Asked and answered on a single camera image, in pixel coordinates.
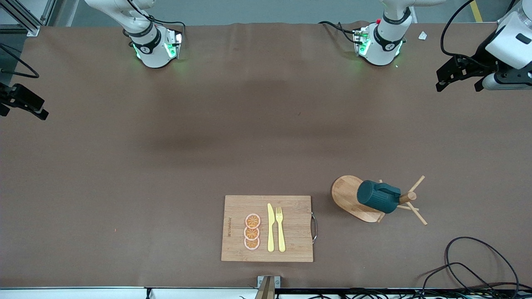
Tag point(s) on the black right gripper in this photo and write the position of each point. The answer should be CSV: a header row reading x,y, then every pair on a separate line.
x,y
9,96

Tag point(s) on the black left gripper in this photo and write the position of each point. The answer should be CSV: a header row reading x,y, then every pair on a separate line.
x,y
478,60

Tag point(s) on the dark teal cup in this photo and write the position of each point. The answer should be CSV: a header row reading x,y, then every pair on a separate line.
x,y
376,197

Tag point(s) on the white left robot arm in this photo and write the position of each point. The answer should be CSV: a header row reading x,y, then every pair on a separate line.
x,y
384,45

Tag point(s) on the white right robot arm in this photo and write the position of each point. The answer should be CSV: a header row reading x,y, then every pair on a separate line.
x,y
151,52

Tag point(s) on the white paper scrap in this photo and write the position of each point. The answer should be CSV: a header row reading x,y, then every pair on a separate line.
x,y
422,35

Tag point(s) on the wooden mug tree rack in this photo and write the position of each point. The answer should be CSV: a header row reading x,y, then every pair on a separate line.
x,y
347,193

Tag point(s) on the bamboo cutting board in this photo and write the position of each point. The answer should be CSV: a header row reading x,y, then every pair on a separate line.
x,y
295,228

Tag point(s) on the yellow plastic fork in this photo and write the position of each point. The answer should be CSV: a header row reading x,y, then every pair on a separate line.
x,y
281,236

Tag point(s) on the yellow plastic knife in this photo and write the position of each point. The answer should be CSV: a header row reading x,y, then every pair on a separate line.
x,y
271,232

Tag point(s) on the toy orange slice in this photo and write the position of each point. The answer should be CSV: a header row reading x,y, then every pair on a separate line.
x,y
252,221

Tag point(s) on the aluminium frame profile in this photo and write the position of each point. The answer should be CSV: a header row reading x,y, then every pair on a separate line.
x,y
29,25

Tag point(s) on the white table edge rail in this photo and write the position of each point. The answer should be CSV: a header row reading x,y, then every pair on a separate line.
x,y
83,294

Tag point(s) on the metal bracket with post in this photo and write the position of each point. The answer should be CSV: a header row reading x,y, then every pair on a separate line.
x,y
268,286

